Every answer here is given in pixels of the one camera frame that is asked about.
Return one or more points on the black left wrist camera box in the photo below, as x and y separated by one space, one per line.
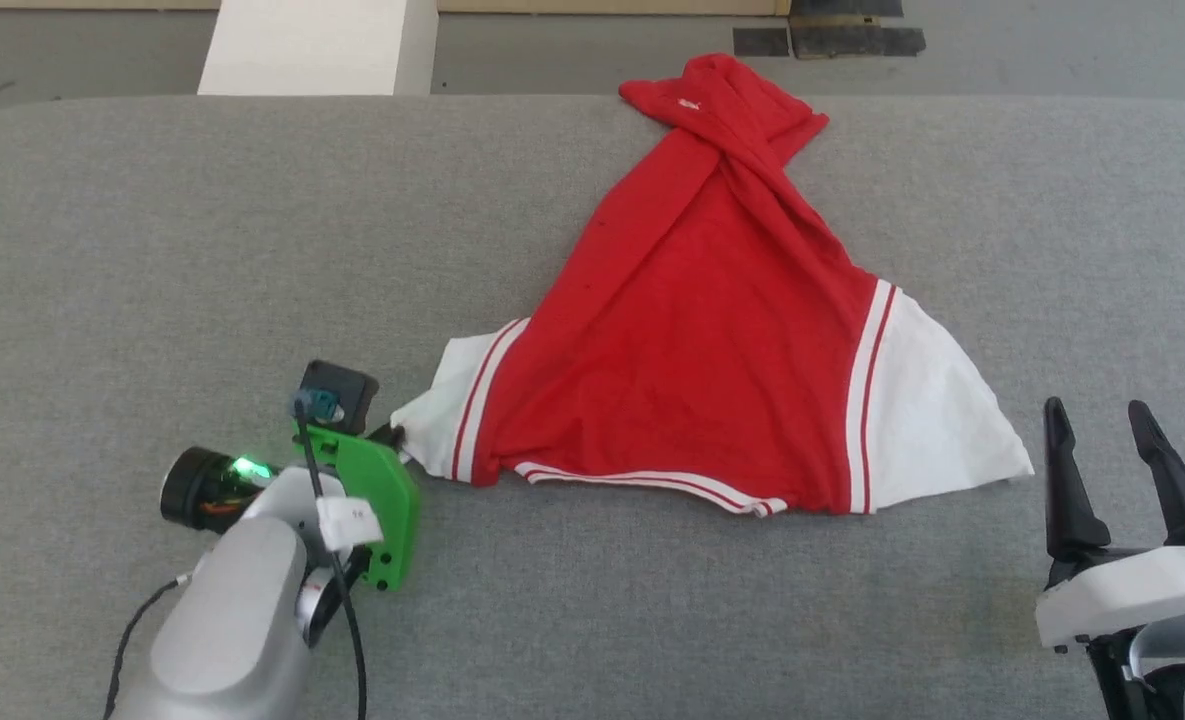
342 385

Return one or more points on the red and white jersey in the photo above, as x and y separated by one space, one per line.
712 330

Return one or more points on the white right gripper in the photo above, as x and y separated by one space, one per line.
1132 595

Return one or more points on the small black floor mat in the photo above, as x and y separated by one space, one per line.
760 41

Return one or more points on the white box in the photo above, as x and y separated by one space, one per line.
312 50

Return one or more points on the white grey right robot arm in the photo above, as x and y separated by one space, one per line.
1182 670

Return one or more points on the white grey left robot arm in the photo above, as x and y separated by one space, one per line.
242 610

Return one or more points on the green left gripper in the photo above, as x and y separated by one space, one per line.
387 500

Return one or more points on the large black floor mat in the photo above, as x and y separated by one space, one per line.
857 35

